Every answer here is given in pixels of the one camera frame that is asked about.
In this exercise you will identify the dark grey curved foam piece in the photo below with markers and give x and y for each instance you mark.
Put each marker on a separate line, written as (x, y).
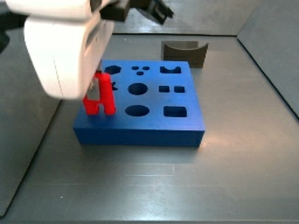
(185, 51)

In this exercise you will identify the blue foam shape-sorting block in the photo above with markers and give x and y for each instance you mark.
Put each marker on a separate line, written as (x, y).
(158, 109)

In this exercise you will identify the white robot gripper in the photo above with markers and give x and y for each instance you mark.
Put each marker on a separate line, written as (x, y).
(66, 36)

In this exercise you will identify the red square-circle peg object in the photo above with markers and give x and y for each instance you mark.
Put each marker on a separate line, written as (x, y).
(106, 100)

